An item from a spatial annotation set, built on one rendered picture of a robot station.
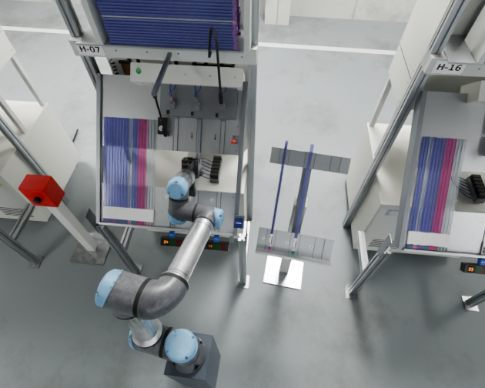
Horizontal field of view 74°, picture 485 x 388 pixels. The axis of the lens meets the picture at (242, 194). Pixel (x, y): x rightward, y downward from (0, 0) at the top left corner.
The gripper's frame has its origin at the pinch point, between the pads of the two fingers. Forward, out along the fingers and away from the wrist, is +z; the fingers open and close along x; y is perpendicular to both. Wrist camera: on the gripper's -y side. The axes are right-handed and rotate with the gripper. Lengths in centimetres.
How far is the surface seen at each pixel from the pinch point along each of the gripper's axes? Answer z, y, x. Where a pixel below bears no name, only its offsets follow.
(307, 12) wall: 331, 109, -69
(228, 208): -3.4, -18.2, -15.8
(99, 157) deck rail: 0.2, 1.3, 47.1
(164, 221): -5.6, -26.9, 15.1
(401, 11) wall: 324, 113, -182
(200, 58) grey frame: 0.1, 47.2, -1.8
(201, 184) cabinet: 28.0, -19.2, 3.9
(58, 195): 11, -26, 79
